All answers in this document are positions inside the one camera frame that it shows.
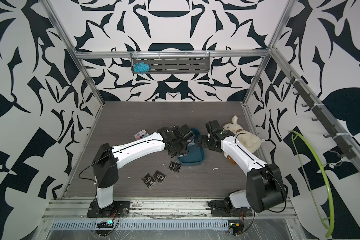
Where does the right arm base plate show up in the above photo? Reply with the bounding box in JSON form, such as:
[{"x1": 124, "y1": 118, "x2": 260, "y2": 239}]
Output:
[{"x1": 208, "y1": 200, "x2": 253, "y2": 217}]

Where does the teal plastic storage box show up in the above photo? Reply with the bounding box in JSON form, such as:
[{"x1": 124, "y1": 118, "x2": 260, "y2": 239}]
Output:
[{"x1": 177, "y1": 128, "x2": 205, "y2": 166}]

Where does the small black electronics box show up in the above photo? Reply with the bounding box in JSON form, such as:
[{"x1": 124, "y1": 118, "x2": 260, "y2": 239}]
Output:
[{"x1": 96, "y1": 221, "x2": 115, "y2": 229}]

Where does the pink barcode tissue pack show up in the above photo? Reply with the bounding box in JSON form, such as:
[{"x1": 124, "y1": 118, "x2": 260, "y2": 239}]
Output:
[{"x1": 134, "y1": 130, "x2": 148, "y2": 140}]

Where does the green hoop tube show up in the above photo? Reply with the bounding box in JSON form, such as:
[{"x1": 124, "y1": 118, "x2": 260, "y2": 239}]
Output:
[{"x1": 289, "y1": 130, "x2": 336, "y2": 238}]

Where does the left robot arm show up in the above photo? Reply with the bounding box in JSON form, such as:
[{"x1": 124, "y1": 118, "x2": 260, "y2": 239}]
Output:
[{"x1": 92, "y1": 125, "x2": 194, "y2": 210}]

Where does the white ribbed cable duct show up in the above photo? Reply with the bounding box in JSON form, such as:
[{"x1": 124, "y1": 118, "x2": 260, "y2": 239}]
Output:
[{"x1": 51, "y1": 219, "x2": 229, "y2": 231}]

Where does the black Face tissue pack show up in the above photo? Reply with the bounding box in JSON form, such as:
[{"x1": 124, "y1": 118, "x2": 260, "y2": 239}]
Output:
[
  {"x1": 169, "y1": 162, "x2": 182, "y2": 173},
  {"x1": 153, "y1": 171, "x2": 167, "y2": 184},
  {"x1": 142, "y1": 174, "x2": 156, "y2": 189}
]

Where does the black hook rail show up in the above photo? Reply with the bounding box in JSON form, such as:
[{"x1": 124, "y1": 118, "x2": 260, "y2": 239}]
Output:
[{"x1": 288, "y1": 72, "x2": 357, "y2": 160}]

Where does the black round plug box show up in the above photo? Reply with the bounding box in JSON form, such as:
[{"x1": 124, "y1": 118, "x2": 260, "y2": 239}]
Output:
[{"x1": 228, "y1": 223, "x2": 244, "y2": 236}]

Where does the white plush toy dog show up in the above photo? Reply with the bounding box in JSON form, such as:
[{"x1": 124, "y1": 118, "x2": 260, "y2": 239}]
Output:
[{"x1": 222, "y1": 116, "x2": 264, "y2": 168}]

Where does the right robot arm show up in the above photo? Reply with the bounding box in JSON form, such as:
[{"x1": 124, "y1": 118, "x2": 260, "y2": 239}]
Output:
[{"x1": 196, "y1": 120, "x2": 287, "y2": 213}]

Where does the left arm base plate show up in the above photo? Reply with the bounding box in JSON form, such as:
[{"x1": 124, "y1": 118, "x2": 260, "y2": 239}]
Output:
[{"x1": 87, "y1": 200, "x2": 131, "y2": 218}]

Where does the grey slotted wall rack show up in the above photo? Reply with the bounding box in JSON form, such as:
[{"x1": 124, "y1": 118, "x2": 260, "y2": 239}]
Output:
[{"x1": 130, "y1": 51, "x2": 211, "y2": 74}]

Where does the cyan crumpled item in rack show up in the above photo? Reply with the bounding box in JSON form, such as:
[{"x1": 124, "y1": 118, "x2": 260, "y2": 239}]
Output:
[{"x1": 133, "y1": 63, "x2": 151, "y2": 75}]

